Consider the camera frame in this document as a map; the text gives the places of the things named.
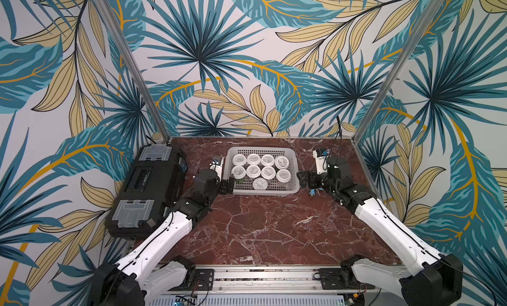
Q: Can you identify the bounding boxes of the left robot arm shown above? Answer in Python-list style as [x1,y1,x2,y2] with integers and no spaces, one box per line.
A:
[86,169,235,305]

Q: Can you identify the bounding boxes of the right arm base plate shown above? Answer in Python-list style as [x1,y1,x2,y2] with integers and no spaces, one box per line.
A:
[312,268,376,292]

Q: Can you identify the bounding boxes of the white plastic basket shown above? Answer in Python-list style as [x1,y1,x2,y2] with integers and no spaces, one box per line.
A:
[223,147,300,196]

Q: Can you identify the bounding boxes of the aluminium rail frame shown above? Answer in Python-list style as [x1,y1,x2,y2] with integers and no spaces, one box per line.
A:
[92,265,438,306]

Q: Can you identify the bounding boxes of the white yogurt cup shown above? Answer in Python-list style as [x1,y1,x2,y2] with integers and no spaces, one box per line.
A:
[232,154,247,167]
[261,167,277,180]
[231,165,246,182]
[246,154,261,165]
[261,154,275,167]
[252,177,269,191]
[275,155,290,170]
[246,165,261,180]
[276,169,292,184]

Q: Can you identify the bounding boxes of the right aluminium corner post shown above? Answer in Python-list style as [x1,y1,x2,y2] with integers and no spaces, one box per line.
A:
[352,0,445,146]

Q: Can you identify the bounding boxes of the left aluminium corner post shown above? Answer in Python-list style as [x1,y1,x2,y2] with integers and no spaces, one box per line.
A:
[93,0,172,143]

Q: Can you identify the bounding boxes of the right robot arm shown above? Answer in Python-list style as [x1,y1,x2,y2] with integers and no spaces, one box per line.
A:
[297,149,463,305]

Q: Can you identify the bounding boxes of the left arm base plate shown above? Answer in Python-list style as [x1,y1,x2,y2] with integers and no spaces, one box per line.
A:
[171,268,215,292]

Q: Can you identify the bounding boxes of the black toolbox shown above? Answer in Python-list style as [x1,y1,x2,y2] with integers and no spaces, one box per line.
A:
[105,144,187,240]

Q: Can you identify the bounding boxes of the aluminium corner post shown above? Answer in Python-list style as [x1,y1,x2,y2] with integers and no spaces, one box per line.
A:
[93,0,172,143]
[352,0,445,146]

